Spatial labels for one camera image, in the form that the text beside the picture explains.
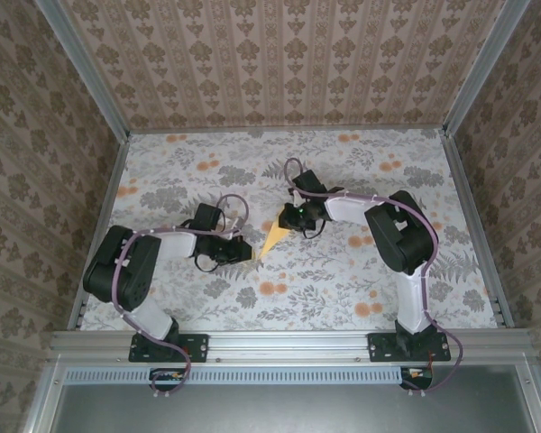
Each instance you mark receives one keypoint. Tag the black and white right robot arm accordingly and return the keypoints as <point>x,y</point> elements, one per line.
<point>401,234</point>

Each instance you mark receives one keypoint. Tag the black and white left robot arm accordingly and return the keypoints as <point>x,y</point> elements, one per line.
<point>117,270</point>

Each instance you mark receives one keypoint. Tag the floral patterned table cover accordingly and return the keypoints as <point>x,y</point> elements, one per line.
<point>207,158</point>

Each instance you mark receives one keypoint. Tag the grey metal panel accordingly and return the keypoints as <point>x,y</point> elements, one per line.
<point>288,410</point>

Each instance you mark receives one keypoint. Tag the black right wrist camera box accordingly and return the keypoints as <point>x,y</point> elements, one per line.
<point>310,184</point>

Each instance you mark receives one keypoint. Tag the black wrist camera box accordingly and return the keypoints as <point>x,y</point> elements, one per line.
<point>209,216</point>
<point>310,184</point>

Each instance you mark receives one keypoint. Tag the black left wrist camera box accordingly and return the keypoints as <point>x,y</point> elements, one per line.
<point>209,216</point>

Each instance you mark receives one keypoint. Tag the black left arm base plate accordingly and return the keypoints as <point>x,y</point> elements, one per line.
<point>194,347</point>

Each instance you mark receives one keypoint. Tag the long aluminium mounting rail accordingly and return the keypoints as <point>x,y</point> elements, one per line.
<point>288,347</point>

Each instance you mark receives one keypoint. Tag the aluminium side rail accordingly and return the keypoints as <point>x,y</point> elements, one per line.
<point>110,194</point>
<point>467,194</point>

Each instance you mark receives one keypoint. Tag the black wiring connector mount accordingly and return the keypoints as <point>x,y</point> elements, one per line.
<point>417,382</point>
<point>164,383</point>

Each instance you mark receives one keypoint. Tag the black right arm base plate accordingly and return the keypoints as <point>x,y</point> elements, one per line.
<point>381,348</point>

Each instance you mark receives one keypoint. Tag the aluminium frame post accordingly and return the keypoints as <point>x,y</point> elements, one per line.
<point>482,67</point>
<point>88,67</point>

